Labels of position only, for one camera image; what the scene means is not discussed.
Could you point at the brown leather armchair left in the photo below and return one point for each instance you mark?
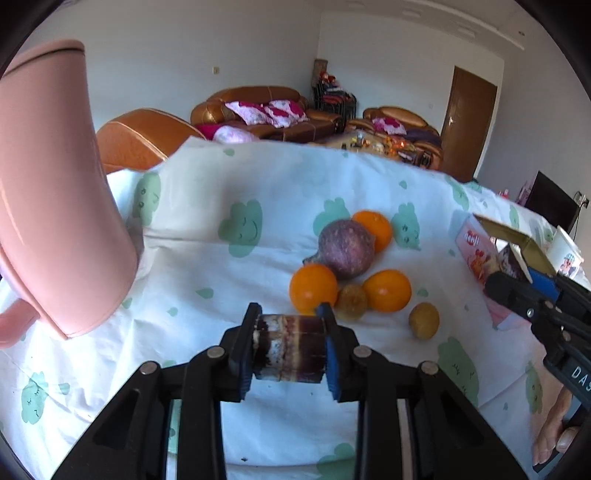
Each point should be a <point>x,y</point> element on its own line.
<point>141,139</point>

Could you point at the small orange mandarin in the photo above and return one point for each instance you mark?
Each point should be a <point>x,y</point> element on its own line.
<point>377,225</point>

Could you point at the black stacked stools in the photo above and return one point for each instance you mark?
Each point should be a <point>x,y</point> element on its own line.
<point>328,97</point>

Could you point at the white printed paper cup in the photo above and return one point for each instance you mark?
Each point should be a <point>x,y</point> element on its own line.
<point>564,255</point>

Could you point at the brown wooden door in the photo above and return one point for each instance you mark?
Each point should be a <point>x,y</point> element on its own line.
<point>468,118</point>

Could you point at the large purple passion fruit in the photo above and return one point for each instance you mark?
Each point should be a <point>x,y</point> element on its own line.
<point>346,248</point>

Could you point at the orange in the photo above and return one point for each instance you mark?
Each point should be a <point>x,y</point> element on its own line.
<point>312,285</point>
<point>388,291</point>

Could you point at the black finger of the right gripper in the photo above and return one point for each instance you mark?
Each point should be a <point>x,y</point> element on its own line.
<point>522,297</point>

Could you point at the pink biscuit tin box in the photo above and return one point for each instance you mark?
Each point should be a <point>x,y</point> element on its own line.
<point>489,247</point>

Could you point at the person's right hand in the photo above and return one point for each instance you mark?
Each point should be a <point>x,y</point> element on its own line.
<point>557,433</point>

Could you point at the brown leather armchair right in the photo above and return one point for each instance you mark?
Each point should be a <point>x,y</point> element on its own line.
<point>404,134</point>

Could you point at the coffee table with snacks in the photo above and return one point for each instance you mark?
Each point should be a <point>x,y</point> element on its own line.
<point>374,145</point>

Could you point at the white cloud-print tablecloth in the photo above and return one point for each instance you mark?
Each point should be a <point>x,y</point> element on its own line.
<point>227,226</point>

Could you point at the black television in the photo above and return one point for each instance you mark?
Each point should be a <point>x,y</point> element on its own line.
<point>550,201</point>

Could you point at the pink kettle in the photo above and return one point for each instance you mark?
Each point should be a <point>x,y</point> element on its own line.
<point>65,250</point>

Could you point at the layered cake cup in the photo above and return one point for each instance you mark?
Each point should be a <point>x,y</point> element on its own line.
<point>509,261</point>
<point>289,348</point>

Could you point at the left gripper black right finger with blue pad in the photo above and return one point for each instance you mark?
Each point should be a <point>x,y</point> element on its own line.
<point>413,422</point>

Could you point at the brown leather sofa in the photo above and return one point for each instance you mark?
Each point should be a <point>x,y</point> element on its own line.
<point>212,113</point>

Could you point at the green-brown kiwi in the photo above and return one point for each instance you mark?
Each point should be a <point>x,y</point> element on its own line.
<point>424,321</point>

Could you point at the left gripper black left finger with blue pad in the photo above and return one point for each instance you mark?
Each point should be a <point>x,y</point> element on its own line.
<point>129,437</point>

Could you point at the pink floral pillow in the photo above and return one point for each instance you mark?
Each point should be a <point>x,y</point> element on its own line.
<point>276,113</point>

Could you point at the brownish yellow small fruit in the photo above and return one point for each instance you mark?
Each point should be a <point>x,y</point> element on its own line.
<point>352,303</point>

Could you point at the brown leather armchair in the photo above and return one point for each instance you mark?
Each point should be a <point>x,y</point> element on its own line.
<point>404,134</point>
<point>141,139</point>

